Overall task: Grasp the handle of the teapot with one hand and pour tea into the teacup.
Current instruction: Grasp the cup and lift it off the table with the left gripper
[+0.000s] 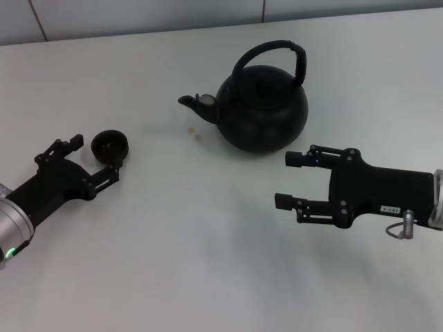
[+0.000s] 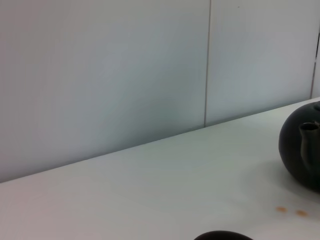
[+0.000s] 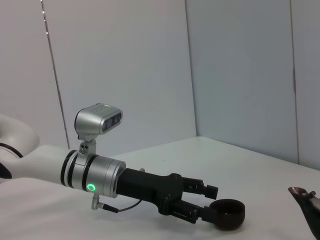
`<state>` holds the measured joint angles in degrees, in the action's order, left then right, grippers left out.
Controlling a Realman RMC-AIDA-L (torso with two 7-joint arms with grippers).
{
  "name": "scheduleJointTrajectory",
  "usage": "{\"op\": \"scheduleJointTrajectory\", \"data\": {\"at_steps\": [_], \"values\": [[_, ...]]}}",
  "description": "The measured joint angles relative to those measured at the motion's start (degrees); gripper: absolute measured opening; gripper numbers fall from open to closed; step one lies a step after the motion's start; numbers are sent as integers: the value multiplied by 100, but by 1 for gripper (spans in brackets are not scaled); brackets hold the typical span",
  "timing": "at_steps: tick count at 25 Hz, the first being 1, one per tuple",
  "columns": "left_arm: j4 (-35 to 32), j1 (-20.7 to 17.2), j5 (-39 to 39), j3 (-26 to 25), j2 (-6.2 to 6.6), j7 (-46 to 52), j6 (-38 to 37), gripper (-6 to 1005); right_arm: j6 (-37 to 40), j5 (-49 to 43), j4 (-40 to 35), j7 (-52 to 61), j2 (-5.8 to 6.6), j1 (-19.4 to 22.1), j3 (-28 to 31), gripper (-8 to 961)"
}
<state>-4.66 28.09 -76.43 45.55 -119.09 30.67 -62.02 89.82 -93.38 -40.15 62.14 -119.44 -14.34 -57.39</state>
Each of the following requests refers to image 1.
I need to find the right gripper cable with plug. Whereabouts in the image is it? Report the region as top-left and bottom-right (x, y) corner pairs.
(386, 209), (417, 241)

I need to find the black round teapot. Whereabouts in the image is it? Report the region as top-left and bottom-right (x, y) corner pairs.
(177, 39), (310, 154)

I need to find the small black teacup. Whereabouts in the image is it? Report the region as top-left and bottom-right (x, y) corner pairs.
(91, 129), (131, 164)

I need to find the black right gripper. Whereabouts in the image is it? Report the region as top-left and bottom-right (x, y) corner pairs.
(274, 144), (436, 230)

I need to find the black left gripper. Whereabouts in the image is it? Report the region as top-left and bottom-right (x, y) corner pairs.
(6, 133), (126, 229)

